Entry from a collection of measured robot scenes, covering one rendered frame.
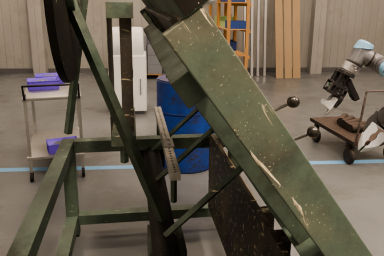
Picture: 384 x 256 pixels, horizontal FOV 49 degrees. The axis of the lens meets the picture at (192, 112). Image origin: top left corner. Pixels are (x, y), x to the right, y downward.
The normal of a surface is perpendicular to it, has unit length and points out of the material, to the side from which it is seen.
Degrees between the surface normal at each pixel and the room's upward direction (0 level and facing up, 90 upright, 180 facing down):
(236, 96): 90
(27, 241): 0
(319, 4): 90
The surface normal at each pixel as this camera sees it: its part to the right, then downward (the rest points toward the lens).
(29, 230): 0.01, -0.97
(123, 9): 0.15, 0.26
